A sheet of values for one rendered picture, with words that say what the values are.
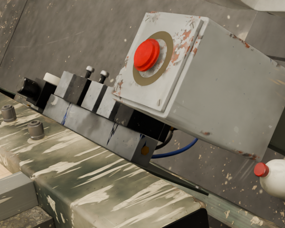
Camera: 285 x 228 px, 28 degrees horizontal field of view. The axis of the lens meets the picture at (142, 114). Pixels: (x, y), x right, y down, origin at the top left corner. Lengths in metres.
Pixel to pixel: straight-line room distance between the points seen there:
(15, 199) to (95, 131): 0.28
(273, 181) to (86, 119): 0.58
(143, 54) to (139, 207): 0.18
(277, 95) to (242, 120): 0.06
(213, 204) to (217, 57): 0.97
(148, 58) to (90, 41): 2.17
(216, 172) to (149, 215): 1.19
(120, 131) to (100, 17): 1.86
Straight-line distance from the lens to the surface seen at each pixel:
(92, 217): 0.68
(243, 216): 1.49
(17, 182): 0.84
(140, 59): 0.64
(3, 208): 0.83
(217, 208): 1.55
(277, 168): 1.49
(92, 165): 0.81
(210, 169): 1.87
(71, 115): 1.15
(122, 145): 0.97
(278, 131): 0.77
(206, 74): 0.63
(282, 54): 1.60
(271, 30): 1.67
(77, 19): 3.02
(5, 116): 1.06
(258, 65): 0.68
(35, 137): 0.94
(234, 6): 1.44
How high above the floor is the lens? 1.29
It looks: 35 degrees down
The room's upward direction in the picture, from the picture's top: 65 degrees counter-clockwise
